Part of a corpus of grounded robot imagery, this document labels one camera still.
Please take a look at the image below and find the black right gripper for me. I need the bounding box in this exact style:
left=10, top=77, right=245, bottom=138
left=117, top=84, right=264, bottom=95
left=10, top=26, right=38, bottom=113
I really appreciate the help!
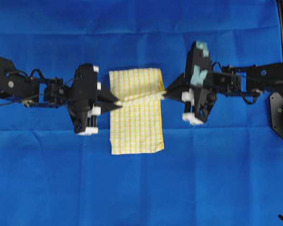
left=164, top=41, right=216, bottom=125

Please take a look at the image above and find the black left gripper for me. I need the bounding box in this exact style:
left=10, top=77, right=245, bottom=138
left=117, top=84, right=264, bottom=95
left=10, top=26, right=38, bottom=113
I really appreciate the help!
left=67, top=64, right=122, bottom=136

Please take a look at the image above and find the yellow checked towel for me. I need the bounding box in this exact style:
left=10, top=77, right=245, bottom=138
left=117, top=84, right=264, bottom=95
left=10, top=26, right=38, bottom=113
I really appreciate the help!
left=108, top=68, right=165, bottom=155

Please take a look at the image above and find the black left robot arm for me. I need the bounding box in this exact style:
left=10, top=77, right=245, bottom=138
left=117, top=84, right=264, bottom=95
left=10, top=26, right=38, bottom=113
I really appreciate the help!
left=0, top=56, right=123, bottom=136

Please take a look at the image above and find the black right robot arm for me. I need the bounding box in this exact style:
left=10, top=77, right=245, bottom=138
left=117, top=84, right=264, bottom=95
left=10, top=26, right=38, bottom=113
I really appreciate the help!
left=163, top=40, right=283, bottom=125

